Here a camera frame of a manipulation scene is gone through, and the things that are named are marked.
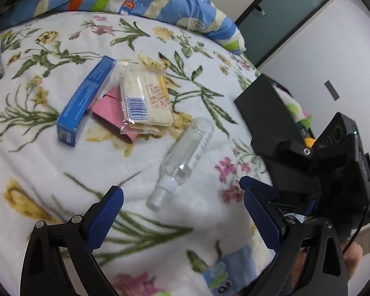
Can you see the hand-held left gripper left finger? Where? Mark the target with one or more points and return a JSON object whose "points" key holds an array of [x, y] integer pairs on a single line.
{"points": [[106, 214]]}

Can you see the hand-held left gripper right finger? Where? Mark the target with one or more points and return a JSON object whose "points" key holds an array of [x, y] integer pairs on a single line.
{"points": [[262, 219]]}

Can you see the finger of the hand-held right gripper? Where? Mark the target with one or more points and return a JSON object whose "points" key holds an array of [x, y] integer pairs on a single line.
{"points": [[256, 183], [296, 149]]}

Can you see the black storage box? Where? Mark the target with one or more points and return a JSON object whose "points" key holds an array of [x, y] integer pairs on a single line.
{"points": [[265, 114]]}

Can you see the clear spray bottle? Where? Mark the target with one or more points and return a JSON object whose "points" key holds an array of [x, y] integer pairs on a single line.
{"points": [[188, 151]]}

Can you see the pink wallet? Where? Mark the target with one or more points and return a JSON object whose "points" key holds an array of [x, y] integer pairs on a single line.
{"points": [[109, 111]]}

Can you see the blue cardboard box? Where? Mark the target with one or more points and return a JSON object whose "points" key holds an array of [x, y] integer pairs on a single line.
{"points": [[86, 95]]}

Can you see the clear packet of cotton swabs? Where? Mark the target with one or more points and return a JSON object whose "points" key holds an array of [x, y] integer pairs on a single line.
{"points": [[141, 98]]}

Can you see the person's right hand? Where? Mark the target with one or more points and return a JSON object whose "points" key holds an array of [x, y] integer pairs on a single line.
{"points": [[353, 259]]}

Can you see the yellow round toy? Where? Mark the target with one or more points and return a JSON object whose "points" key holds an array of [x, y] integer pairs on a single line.
{"points": [[310, 142]]}

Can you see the white pink green plush toy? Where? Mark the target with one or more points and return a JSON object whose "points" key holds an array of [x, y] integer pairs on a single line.
{"points": [[291, 104]]}

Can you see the floral blanket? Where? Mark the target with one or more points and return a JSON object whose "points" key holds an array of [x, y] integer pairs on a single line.
{"points": [[80, 166]]}

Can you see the frosted glass door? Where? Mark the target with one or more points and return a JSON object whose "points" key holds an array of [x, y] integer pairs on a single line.
{"points": [[280, 15]]}

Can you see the striped printed quilt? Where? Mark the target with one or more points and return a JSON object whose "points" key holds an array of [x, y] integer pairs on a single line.
{"points": [[160, 3]]}

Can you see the grey wall plate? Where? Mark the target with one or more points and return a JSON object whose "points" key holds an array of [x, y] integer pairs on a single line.
{"points": [[331, 90]]}

